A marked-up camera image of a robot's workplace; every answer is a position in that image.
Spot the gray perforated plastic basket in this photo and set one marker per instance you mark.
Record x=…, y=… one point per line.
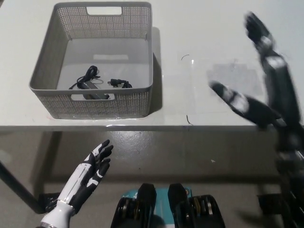
x=133, y=104

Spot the black table foot plate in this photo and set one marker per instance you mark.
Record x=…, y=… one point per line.
x=47, y=200
x=270, y=204

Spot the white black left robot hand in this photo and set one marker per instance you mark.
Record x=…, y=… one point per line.
x=88, y=175

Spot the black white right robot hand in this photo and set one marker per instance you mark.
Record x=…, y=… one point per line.
x=278, y=95

